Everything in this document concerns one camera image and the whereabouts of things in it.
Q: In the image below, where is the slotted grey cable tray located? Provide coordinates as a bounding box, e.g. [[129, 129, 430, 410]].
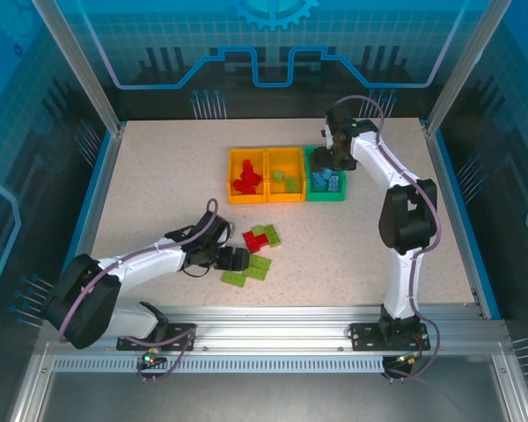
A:
[[51, 355, 386, 374]]

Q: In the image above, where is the yellow plastic bin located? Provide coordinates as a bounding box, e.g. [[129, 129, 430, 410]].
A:
[[265, 147, 308, 205], [226, 147, 268, 207]]

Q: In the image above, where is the grey metal shelf panel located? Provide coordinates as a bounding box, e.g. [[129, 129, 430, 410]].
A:
[[39, 371, 510, 422]]

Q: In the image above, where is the green plastic bin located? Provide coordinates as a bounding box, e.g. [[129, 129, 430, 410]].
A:
[[303, 144, 348, 203]]

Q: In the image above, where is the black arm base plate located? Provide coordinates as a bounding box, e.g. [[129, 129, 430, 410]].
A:
[[349, 323, 432, 353], [116, 323, 198, 353]]

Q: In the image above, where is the aluminium table side rail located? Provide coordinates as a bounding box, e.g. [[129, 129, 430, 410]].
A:
[[422, 119, 507, 320], [59, 125, 127, 282]]

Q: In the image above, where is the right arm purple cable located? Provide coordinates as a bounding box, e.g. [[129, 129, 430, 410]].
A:
[[333, 93, 444, 384]]

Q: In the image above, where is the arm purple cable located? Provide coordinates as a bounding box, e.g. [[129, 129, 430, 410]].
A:
[[333, 93, 444, 384], [56, 198, 224, 384]]

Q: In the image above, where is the aluminium frame post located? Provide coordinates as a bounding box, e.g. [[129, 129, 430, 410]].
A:
[[424, 0, 514, 135], [30, 0, 127, 135]]

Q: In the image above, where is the wide aluminium mounting rail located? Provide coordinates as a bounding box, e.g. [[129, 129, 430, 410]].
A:
[[39, 305, 511, 357]]

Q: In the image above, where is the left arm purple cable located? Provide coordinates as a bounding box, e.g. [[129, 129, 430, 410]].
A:
[[56, 198, 224, 384]]

